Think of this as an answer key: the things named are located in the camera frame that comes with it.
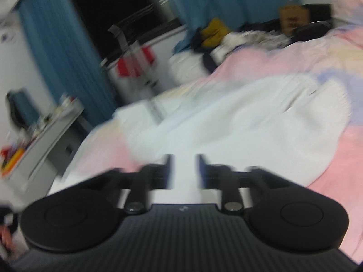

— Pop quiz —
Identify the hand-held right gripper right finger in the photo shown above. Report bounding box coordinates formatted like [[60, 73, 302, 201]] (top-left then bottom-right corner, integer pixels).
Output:
[[196, 154, 273, 215]]

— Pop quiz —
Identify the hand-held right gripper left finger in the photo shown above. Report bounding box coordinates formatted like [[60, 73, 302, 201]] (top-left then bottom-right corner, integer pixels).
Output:
[[99, 154, 175, 215]]

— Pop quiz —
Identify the white garment with black stripe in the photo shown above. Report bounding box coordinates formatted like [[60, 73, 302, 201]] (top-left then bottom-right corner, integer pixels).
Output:
[[113, 72, 353, 189]]

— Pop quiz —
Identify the grey white clothes heap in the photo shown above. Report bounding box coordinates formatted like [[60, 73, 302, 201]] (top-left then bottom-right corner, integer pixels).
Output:
[[227, 31, 292, 49]]

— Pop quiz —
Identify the white bedding bundle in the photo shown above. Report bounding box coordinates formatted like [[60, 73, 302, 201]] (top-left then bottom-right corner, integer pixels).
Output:
[[169, 45, 227, 85]]

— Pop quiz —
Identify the red cloth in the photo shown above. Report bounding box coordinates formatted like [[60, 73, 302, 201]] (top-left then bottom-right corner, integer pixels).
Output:
[[117, 47, 155, 78]]

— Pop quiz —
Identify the grey desk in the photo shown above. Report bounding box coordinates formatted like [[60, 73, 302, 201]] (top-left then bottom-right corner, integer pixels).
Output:
[[0, 96, 86, 196]]

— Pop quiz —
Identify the silver tripod stand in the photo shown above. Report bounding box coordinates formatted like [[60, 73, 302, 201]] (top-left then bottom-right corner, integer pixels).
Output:
[[108, 24, 160, 91]]

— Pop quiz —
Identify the pastel tie-dye duvet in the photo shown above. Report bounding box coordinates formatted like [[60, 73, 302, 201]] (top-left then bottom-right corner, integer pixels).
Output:
[[48, 24, 363, 264]]

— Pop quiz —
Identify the mustard yellow garment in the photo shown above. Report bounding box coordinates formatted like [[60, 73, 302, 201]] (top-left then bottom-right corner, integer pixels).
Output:
[[202, 18, 231, 47]]

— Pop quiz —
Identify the blue curtain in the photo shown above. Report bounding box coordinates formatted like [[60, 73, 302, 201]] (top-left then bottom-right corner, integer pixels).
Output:
[[162, 0, 302, 54], [15, 0, 120, 132]]

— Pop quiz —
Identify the brown paper bag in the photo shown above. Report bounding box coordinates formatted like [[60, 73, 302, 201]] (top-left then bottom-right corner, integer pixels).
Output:
[[278, 4, 309, 36]]

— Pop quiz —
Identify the black bag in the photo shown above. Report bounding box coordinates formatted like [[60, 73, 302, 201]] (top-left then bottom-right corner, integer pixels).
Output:
[[293, 21, 334, 43]]

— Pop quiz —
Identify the dark window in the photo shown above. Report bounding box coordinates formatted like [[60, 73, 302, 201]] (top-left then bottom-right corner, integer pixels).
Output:
[[64, 0, 188, 63]]

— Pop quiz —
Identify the black suitcase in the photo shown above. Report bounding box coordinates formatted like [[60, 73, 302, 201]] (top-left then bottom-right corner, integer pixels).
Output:
[[301, 3, 333, 21]]

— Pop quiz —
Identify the pastel tie-dye pillow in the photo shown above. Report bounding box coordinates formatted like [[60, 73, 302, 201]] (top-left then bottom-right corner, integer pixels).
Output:
[[330, 0, 363, 30]]

